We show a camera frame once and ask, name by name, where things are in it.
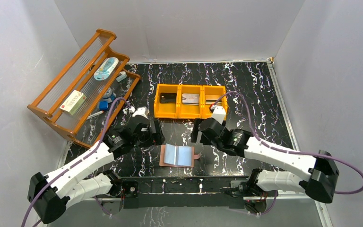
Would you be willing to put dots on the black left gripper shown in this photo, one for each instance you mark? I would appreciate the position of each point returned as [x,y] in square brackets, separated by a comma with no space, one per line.
[156,132]

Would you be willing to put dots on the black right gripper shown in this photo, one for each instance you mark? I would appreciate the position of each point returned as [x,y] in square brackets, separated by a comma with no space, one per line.
[194,133]

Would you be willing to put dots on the pink leather card holder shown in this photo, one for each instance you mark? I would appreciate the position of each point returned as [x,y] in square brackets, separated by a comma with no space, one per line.
[177,156]

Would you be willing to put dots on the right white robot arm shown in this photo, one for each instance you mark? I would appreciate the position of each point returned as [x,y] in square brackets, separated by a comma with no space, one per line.
[314,176]

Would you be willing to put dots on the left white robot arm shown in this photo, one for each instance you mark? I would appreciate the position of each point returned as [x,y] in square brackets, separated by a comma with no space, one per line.
[75,175]

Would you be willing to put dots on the card in right bin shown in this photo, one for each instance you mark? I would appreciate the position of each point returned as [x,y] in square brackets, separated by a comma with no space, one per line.
[211,99]

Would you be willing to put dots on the card stack middle bin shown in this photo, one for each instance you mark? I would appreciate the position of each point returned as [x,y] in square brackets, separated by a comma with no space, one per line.
[190,99]

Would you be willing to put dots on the yellow three-compartment bin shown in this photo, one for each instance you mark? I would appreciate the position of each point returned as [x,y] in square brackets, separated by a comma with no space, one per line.
[180,111]

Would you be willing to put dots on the white orange marker pen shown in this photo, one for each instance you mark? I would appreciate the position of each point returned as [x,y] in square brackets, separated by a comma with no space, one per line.
[95,114]

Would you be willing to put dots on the blue round cap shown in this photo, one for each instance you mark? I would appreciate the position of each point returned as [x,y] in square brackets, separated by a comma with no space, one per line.
[103,106]

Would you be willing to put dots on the blue white tape roll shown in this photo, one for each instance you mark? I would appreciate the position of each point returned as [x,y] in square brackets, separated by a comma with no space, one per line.
[109,95]

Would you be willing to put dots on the orange wooden shelf rack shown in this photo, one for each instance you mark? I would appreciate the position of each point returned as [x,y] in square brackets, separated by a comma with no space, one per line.
[78,75]

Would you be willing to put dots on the blue white toothbrush package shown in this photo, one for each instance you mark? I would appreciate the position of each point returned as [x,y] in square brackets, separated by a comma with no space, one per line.
[106,68]

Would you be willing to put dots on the white green medicine box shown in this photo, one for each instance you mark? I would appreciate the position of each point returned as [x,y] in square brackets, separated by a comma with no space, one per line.
[73,102]

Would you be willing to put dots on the black metal base rail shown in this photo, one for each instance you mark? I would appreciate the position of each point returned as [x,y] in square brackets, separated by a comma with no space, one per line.
[138,192]

